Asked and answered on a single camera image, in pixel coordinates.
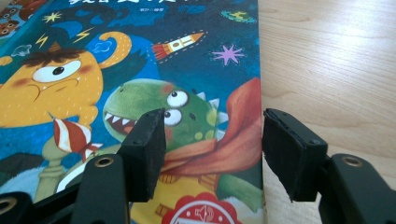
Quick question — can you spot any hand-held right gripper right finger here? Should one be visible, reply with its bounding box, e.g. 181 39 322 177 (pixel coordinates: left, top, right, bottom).
262 107 396 224

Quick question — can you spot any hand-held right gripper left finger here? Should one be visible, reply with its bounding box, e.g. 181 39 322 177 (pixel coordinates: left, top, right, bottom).
71 107 167 224

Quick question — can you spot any blue dinosaur picture book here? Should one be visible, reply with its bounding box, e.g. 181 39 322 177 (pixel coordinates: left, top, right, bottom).
0 0 265 224

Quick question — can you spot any teal animals picture book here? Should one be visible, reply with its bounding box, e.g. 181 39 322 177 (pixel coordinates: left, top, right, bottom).
0 0 48 36

